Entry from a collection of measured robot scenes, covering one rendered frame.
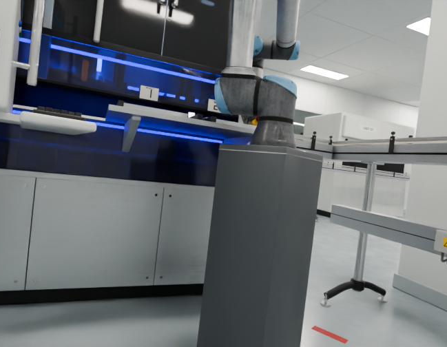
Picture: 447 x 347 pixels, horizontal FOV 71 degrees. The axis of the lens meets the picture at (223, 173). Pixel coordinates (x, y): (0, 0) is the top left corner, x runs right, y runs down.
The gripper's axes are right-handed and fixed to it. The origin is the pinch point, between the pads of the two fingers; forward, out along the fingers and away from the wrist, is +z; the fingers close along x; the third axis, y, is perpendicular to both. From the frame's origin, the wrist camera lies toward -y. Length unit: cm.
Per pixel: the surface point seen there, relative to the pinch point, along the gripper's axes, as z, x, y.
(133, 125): 9, -49, 5
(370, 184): 21, 87, -7
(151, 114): 4.9, -44.8, 15.8
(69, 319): 92, -65, -14
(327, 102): -161, 436, -484
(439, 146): 0, 82, 33
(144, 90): -11, -43, -24
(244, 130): 5.0, -8.1, 15.8
